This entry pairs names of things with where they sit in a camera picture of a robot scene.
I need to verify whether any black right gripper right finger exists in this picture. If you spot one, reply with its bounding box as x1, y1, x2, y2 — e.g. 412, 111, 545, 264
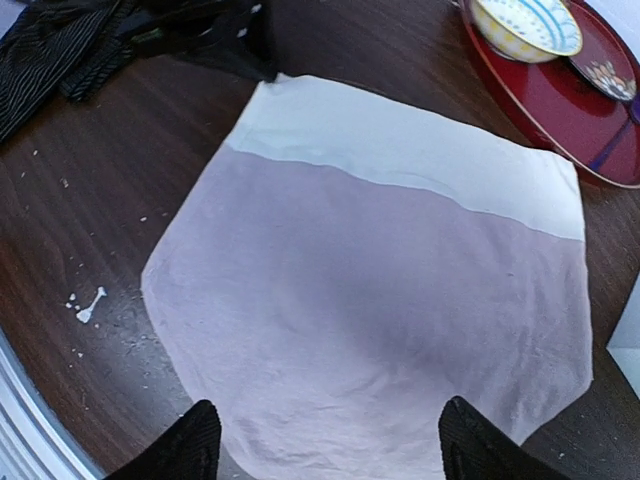
438, 396, 568, 480

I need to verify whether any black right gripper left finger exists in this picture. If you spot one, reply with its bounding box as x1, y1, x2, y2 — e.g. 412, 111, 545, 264
105, 400, 222, 480

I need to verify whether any pink and cream underwear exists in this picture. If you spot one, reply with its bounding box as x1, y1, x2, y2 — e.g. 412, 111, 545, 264
141, 76, 593, 479

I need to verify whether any white compartment box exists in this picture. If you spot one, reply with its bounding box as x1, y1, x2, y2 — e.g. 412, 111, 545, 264
607, 279, 640, 397

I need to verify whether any red round lacquer tray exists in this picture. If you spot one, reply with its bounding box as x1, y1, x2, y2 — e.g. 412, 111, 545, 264
459, 1, 639, 190

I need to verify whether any purple spoon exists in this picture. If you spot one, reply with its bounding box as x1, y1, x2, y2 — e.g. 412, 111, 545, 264
588, 95, 639, 171

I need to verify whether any small red floral dish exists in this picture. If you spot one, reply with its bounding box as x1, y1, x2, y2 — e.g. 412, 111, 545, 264
569, 44, 637, 102

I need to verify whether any yellow and blue patterned bowl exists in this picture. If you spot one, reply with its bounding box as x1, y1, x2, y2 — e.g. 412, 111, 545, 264
468, 0, 583, 64

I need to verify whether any black striped garment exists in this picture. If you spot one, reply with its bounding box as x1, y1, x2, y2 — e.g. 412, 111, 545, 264
1, 1, 278, 141

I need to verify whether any aluminium front rail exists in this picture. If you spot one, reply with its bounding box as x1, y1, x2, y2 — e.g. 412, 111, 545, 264
1, 336, 105, 479

